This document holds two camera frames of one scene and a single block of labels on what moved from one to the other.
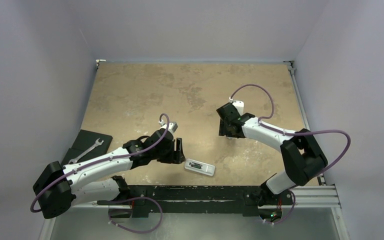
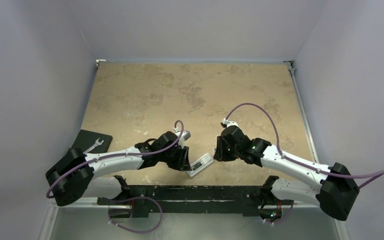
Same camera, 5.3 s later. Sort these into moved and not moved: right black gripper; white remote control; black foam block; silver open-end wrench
Moved: white remote control; right black gripper
Not moved: black foam block; silver open-end wrench
